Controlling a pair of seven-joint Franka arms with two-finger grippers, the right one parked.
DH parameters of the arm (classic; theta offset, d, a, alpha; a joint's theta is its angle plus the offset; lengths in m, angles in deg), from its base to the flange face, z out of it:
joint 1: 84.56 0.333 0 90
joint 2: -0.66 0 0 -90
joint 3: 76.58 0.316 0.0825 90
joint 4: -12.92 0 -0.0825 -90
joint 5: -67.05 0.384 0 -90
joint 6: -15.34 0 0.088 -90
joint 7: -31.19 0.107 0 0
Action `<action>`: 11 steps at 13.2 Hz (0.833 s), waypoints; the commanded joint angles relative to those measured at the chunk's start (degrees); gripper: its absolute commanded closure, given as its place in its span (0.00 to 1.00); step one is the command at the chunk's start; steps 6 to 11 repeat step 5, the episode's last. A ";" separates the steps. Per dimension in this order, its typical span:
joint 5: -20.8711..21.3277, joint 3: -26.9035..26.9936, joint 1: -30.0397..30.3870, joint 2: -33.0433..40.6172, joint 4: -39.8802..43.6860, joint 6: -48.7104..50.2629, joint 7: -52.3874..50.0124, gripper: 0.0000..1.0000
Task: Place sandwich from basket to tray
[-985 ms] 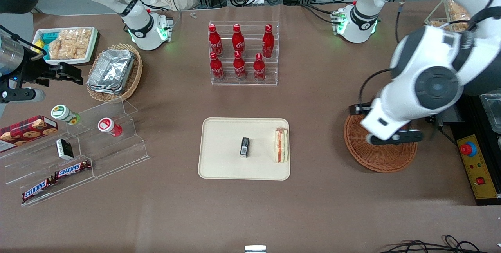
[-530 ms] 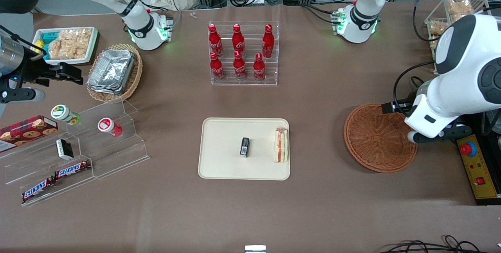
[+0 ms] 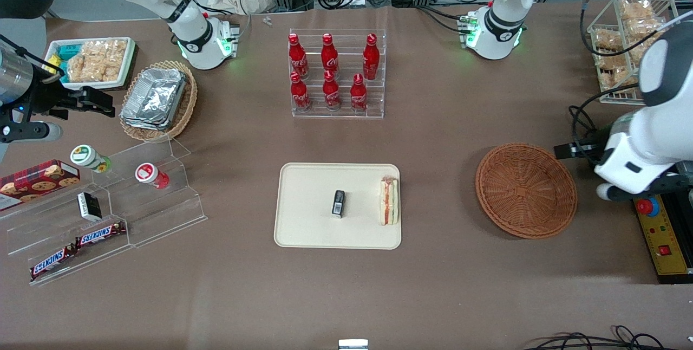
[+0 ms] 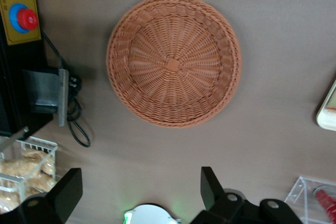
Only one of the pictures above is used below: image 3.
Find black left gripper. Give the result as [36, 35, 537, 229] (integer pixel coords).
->
[553, 140, 603, 160]

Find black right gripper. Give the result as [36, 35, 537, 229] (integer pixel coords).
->
[19, 73, 116, 124]

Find triangular sandwich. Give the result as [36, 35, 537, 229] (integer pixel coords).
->
[378, 175, 400, 226]

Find white rectangular snack tray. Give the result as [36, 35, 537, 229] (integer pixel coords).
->
[43, 37, 137, 91]

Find brown wicker basket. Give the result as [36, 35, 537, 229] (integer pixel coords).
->
[475, 143, 578, 240]

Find light wicker basket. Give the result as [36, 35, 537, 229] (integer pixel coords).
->
[119, 60, 199, 142]

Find beige plastic tray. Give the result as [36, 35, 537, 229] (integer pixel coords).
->
[273, 163, 402, 250]

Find rice cracker bag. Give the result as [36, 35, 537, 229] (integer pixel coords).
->
[67, 39, 128, 83]

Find stacked aluminium foil containers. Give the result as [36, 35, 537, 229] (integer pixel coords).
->
[120, 67, 188, 132]

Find green lidded yogurt cup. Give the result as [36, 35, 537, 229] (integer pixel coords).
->
[70, 144, 112, 173]

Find red lidded yogurt cup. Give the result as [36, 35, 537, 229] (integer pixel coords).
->
[135, 162, 170, 190]

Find fried snack bag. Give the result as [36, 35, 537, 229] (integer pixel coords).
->
[592, 29, 624, 51]
[598, 68, 642, 89]
[594, 49, 624, 71]
[619, 0, 660, 20]
[625, 16, 665, 42]

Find red cookie box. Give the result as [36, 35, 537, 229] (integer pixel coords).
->
[0, 159, 81, 211]

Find black and white small box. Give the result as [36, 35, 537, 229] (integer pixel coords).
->
[77, 191, 103, 222]

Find clear acrylic stepped display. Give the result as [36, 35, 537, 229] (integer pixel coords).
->
[0, 135, 208, 287]

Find snickers chocolate bar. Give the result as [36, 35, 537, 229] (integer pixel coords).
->
[74, 222, 127, 248]
[29, 244, 77, 281]

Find yellow emergency stop control box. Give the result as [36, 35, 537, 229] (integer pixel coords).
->
[630, 193, 693, 285]

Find clear acrylic bottle rack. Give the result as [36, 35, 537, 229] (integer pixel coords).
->
[288, 28, 388, 119]

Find red cola bottle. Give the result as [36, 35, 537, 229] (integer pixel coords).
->
[362, 33, 381, 81]
[350, 73, 369, 113]
[322, 70, 342, 111]
[288, 33, 310, 80]
[290, 71, 312, 113]
[321, 33, 341, 80]

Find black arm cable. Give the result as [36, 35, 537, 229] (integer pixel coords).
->
[567, 0, 677, 147]

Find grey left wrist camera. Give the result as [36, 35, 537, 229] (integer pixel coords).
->
[595, 183, 637, 203]

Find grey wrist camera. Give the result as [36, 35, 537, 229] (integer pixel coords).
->
[595, 183, 637, 203]
[0, 122, 63, 144]

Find white wire basket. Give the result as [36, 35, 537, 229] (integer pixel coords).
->
[587, 0, 681, 106]

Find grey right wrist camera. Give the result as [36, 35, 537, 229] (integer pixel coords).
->
[0, 122, 63, 144]

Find black floor cables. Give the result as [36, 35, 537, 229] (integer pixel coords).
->
[520, 325, 675, 350]

